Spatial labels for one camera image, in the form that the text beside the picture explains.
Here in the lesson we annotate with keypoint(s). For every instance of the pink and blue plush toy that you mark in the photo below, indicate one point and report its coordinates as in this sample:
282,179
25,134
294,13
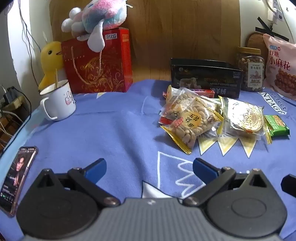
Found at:
97,20

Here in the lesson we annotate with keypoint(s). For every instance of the clear nut jar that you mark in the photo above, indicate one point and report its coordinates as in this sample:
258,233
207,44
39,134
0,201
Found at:
251,71

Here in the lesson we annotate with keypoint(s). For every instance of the black charger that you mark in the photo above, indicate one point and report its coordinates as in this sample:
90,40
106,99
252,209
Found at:
10,95

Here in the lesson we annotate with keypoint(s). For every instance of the pink snack bag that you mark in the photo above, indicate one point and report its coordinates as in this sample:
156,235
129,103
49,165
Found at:
281,67

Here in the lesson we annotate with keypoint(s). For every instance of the green snack packet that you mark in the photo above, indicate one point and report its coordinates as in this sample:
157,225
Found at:
277,126

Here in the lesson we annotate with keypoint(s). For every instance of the white power strip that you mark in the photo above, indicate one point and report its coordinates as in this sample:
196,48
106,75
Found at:
275,12

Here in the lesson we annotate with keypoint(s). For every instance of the smartphone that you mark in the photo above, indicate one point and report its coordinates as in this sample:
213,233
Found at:
17,178

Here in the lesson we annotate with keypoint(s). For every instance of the white enamel mug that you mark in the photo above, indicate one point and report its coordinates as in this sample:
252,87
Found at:
59,102

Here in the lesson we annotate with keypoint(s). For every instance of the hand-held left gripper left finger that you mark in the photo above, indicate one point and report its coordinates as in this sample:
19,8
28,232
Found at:
97,168

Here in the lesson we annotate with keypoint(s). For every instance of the blue printed blanket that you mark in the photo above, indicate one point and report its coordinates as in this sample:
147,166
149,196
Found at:
104,132

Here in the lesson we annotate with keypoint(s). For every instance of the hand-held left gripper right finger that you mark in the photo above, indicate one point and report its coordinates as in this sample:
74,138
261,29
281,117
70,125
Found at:
203,168

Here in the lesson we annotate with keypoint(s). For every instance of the red gift box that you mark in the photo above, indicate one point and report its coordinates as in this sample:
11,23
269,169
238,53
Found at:
101,67

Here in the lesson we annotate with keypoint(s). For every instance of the black cardboard box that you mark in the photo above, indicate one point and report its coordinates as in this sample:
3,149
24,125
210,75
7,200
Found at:
203,77

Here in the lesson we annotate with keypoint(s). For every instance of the seed packet with orange label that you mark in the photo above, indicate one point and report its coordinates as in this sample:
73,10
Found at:
179,99

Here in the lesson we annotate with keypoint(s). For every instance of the wooden headboard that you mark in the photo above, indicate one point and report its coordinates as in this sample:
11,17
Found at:
185,30

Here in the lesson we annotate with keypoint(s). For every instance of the red snack bar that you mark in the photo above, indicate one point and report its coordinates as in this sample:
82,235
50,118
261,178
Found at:
203,93

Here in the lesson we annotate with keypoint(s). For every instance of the clear gold pastry packet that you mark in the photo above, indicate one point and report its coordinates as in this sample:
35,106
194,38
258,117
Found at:
245,118

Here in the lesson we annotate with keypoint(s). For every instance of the red spicy snack packet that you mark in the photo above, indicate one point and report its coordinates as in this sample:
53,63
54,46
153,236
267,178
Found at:
167,120

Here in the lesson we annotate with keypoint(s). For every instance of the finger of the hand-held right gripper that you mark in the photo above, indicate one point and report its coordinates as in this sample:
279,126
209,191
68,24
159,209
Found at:
289,185

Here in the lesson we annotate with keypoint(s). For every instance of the round wooden board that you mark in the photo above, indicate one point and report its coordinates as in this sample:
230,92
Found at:
254,42

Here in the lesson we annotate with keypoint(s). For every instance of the black tape cross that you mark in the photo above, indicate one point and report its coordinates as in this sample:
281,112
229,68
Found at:
269,32

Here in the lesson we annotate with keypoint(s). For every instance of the yellow duck plush toy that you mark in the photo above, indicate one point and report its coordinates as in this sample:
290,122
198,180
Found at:
49,60

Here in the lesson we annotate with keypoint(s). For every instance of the peanut packet with yellow label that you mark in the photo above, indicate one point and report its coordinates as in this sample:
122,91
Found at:
194,125

